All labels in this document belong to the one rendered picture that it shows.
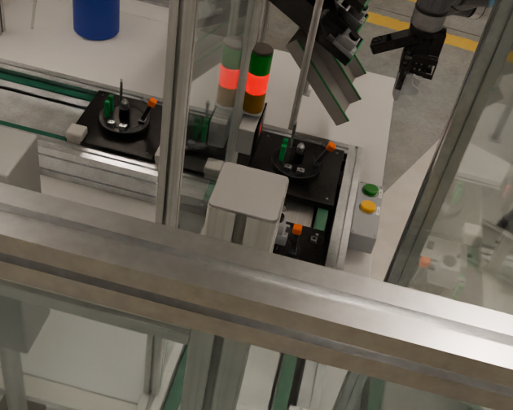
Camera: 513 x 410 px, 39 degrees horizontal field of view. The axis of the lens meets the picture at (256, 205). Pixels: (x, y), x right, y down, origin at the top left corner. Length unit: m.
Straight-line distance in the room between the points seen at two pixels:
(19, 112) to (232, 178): 1.60
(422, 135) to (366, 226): 2.11
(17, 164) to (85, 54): 1.78
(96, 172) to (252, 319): 1.67
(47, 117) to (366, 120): 1.00
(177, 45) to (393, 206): 1.30
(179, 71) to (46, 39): 1.70
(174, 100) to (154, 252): 0.66
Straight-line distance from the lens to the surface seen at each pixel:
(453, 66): 4.65
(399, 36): 1.80
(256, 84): 1.61
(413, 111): 4.12
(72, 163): 1.99
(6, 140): 0.80
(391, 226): 2.07
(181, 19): 0.92
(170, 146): 1.03
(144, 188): 1.95
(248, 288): 0.32
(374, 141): 2.35
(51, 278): 0.34
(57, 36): 2.64
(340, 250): 1.81
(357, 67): 2.35
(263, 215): 0.60
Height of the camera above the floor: 2.23
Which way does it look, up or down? 43 degrees down
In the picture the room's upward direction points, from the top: 11 degrees clockwise
